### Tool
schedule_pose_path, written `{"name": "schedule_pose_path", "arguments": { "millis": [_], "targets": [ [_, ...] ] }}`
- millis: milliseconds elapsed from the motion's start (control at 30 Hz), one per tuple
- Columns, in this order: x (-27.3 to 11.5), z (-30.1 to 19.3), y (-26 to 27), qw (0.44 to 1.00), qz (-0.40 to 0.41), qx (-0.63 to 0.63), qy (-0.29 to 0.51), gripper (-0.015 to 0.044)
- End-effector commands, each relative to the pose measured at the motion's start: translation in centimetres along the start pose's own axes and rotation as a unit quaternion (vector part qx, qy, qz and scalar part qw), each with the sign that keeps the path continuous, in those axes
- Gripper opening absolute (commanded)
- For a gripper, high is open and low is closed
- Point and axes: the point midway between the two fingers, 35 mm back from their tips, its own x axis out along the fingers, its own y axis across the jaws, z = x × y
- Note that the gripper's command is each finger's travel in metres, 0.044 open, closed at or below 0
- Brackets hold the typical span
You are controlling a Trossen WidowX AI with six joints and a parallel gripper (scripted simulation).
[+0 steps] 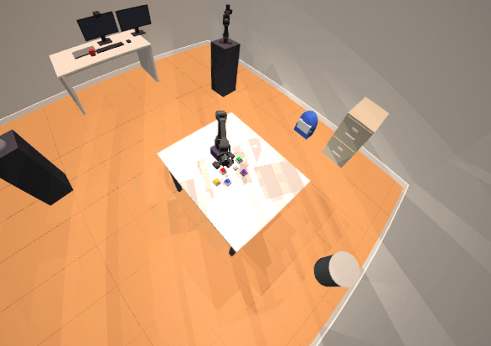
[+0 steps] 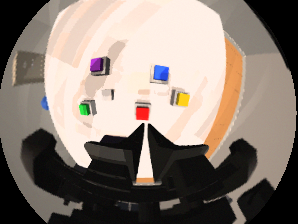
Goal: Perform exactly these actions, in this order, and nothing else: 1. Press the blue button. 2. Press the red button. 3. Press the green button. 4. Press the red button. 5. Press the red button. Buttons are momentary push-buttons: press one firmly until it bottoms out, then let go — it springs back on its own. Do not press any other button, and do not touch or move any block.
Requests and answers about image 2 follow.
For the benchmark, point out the blue button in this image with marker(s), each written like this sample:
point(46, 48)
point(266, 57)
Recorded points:
point(159, 73)

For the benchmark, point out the red button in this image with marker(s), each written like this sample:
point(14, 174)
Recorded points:
point(142, 111)

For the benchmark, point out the yellow button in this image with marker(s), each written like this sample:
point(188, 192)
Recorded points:
point(180, 98)

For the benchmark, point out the purple button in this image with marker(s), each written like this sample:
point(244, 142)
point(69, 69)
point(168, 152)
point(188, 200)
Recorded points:
point(100, 66)

